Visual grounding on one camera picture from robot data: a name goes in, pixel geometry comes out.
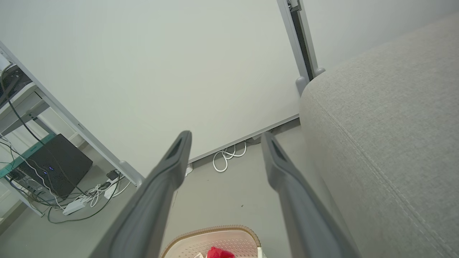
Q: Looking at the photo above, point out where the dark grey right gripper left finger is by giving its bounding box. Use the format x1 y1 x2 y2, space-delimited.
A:
90 131 193 258

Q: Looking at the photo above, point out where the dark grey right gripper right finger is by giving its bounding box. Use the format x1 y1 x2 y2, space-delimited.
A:
261 132 361 258

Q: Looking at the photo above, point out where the red white-striped garment with label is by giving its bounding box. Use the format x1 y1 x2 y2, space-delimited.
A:
207 247 235 258

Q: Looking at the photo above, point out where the grey fabric sofa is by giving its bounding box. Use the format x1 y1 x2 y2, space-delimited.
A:
299 14 459 258

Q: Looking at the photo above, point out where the white plug adapter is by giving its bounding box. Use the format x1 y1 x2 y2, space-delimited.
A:
104 183 119 200

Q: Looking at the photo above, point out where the cream perforated laundry basket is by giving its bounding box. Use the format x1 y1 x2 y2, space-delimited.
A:
160 225 266 258

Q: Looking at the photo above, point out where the white power strip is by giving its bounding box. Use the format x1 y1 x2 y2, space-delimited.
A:
63 199 86 215

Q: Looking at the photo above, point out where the black computer box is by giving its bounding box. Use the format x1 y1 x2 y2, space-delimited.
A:
9 134 93 199

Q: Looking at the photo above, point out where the green shelf bar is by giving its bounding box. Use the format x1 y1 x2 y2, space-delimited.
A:
0 134 56 179

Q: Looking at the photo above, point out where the coiled white cable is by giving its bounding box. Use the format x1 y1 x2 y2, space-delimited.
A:
213 142 247 173

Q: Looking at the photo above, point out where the long black cable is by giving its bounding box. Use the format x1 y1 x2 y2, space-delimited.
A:
0 64 122 224

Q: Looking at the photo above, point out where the white desk frame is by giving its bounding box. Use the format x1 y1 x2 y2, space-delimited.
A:
0 54 52 138

